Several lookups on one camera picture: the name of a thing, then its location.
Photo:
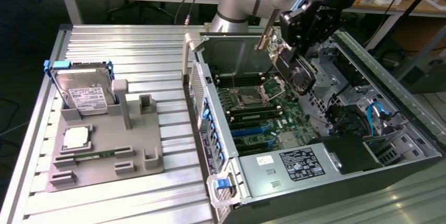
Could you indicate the low profile graphics card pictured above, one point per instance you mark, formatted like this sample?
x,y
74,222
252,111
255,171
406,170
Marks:
x,y
300,80

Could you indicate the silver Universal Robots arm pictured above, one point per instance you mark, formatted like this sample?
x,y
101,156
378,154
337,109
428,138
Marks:
x,y
240,2

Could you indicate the metal socket cover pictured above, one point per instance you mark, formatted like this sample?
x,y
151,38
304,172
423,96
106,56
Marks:
x,y
271,89

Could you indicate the grey perforated disk bay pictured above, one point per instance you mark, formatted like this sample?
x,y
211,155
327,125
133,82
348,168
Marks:
x,y
328,88

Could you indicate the thin metal locking lever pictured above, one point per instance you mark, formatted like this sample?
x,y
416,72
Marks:
x,y
232,80

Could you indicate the CPU socket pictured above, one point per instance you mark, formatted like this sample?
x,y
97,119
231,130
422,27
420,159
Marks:
x,y
248,98

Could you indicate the black RAM slot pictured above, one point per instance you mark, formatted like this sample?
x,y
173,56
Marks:
x,y
251,108

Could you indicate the green motherboard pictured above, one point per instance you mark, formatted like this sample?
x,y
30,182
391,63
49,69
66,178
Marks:
x,y
288,119

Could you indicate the black RAM stick with label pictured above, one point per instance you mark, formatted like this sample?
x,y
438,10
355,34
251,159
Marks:
x,y
253,116

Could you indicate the grey metal stand leg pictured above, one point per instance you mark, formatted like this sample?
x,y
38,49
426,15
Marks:
x,y
420,55

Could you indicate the blue card retention latch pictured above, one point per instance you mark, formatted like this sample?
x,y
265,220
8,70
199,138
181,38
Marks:
x,y
220,157
205,104
216,146
213,137

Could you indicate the long black expansion slot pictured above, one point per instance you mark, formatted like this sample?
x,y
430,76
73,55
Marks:
x,y
245,125

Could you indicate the blue expansion slot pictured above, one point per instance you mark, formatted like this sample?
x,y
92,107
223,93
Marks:
x,y
247,131

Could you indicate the silver chipset heatsink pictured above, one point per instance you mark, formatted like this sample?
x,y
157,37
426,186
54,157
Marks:
x,y
287,140

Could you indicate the black plastic shroud box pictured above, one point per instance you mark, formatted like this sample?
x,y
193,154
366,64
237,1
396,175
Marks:
x,y
348,153

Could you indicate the grey power supply unit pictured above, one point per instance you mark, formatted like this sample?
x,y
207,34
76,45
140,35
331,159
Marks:
x,y
303,166

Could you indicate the grey metal disk bay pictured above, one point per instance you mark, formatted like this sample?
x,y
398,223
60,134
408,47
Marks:
x,y
400,145

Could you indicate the blue case release latch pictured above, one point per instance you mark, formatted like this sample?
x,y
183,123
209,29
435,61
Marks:
x,y
220,184

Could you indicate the hard disk in blue carrier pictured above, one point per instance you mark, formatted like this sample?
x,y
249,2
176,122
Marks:
x,y
86,96

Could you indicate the open black PC case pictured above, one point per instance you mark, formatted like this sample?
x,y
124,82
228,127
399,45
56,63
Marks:
x,y
348,195

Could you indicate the grey plastic parts rack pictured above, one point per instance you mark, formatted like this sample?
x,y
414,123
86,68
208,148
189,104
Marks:
x,y
104,135

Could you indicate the green RAM stick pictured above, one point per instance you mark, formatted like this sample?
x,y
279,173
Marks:
x,y
100,153

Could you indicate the silver CPU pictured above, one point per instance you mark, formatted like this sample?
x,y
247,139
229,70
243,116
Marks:
x,y
76,138

